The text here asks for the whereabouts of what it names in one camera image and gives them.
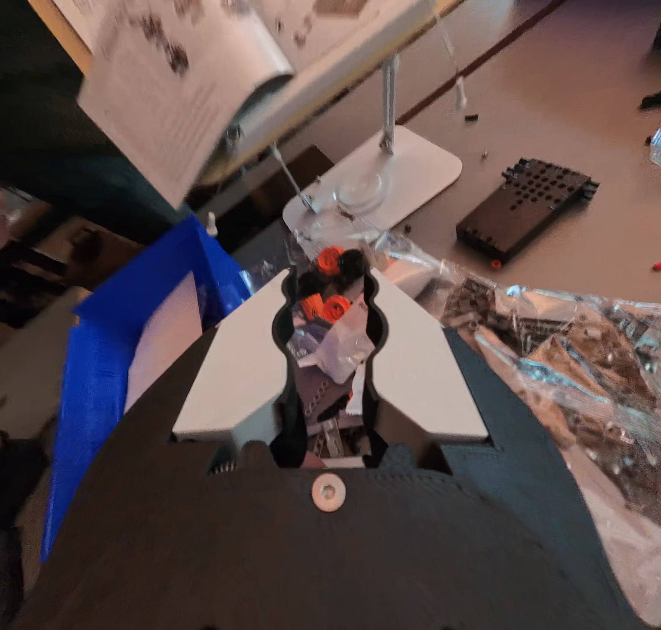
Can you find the white book stand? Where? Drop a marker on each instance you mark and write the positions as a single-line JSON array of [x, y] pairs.
[[330, 85]]

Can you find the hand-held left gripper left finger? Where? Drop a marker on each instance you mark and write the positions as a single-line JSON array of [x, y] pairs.
[[242, 361]]

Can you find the blue storage bin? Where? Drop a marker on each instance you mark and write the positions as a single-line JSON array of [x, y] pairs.
[[98, 382]]

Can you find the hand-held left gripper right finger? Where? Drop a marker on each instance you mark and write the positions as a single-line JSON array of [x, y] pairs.
[[418, 361]]

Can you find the instruction booklet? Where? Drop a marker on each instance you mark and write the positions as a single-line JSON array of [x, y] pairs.
[[170, 72]]

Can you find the black perforated brick plate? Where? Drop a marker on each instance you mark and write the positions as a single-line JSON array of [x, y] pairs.
[[526, 206]]

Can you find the large clear bag grey parts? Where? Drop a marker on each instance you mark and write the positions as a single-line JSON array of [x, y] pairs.
[[568, 361]]

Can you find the clear bag with orange gears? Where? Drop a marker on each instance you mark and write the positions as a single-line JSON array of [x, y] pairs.
[[335, 351]]

